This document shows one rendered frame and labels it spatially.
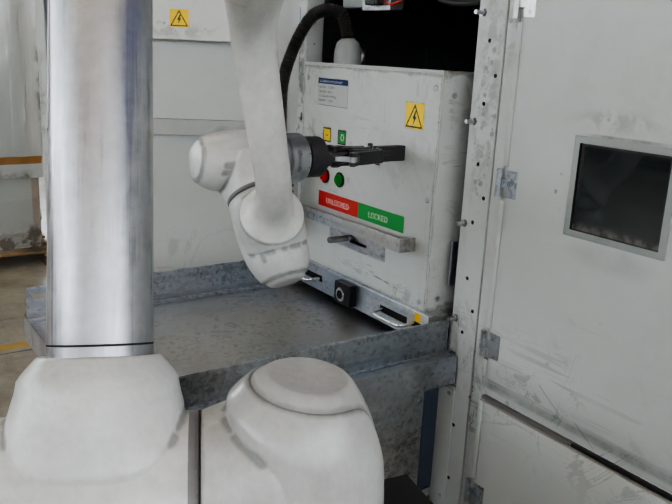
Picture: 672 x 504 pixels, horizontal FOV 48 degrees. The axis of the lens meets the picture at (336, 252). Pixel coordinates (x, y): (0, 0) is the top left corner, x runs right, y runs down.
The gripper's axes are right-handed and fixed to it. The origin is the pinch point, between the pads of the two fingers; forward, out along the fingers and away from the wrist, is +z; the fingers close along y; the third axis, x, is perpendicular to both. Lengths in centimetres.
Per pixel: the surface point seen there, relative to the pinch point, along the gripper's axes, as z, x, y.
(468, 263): 7.2, -19.0, 17.3
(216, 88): -9, 9, -59
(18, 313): -15, -123, -288
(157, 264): -23, -37, -66
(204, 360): -37, -38, -5
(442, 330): 5.4, -33.5, 13.8
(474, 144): 7.6, 3.5, 15.6
